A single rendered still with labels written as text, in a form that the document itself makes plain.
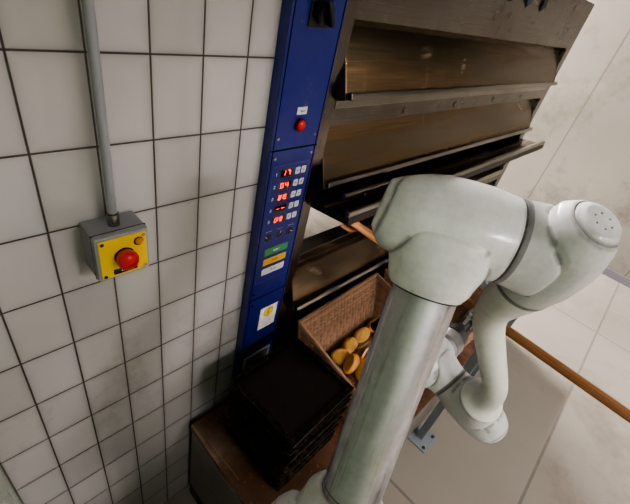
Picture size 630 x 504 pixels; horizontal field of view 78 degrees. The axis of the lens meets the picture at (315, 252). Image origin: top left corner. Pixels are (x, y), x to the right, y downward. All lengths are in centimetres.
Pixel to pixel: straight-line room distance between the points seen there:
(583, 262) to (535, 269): 5
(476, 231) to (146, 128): 59
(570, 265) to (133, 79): 72
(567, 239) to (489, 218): 10
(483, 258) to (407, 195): 13
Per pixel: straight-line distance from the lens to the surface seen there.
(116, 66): 76
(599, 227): 60
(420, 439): 248
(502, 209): 58
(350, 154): 126
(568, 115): 489
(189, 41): 80
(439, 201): 55
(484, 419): 107
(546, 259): 60
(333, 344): 184
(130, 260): 81
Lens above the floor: 198
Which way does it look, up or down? 36 degrees down
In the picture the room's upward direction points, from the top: 15 degrees clockwise
